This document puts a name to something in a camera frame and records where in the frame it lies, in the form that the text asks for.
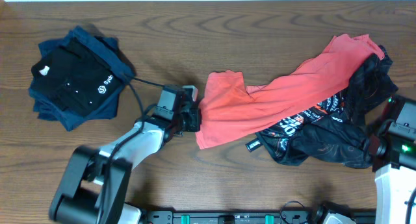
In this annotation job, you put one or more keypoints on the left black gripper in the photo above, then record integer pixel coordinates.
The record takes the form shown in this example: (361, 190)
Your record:
(195, 120)

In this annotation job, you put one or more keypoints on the red soccer t-shirt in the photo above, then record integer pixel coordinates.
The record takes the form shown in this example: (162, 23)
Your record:
(232, 110)

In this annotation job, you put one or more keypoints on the black patterned jersey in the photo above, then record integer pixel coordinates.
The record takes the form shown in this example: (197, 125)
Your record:
(334, 130)

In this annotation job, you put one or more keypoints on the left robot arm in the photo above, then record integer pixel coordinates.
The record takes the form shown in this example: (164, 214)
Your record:
(94, 184)

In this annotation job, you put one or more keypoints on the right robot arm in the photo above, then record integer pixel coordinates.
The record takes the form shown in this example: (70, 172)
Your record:
(393, 149)

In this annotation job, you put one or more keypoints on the black folded polo shirt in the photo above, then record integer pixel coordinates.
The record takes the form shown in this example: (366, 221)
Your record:
(74, 78)

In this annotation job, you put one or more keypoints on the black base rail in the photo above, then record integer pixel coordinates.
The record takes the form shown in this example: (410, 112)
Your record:
(291, 212)

